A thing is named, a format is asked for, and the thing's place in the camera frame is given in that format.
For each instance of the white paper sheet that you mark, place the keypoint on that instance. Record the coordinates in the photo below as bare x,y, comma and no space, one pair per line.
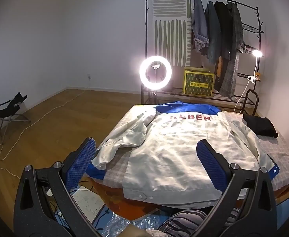
88,201

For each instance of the clear plastic wrap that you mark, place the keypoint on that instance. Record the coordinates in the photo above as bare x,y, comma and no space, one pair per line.
116,224

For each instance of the blue floor mat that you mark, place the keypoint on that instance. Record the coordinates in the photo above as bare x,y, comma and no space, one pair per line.
282,212

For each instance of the white and blue jacket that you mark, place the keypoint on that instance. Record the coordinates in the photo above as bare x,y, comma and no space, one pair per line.
163,167

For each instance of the bright ring light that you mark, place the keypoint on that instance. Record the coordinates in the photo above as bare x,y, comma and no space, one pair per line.
153,64

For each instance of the grey plaid hanging coat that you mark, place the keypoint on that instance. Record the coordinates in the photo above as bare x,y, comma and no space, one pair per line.
235,45

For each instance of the dark green hanging jacket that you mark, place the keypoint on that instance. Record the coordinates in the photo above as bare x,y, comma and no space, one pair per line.
214,33

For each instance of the black metal clothes rack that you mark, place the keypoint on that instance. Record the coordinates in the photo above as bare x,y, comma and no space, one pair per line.
175,86

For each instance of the black hanging coat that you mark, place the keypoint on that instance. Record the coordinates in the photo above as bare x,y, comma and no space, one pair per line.
223,42

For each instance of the striped trouser leg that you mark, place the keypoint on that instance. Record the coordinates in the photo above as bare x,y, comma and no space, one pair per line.
183,223

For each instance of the blue denim hanging jacket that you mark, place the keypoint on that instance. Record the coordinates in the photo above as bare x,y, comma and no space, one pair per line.
199,27

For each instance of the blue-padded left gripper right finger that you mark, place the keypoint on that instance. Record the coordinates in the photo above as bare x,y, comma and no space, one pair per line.
216,166

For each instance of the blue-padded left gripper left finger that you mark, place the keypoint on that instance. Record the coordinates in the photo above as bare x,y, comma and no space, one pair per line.
76,163

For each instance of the plaid-sheeted bed mattress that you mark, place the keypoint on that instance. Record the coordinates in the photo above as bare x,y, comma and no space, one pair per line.
274,147

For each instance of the folded black garment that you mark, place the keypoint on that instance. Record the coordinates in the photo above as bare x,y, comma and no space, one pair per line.
260,126

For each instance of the yellow green storage box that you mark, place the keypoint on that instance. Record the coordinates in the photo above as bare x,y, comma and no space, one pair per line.
198,82

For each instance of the striped white green wall cloth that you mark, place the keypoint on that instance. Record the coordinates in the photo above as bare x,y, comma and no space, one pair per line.
172,22

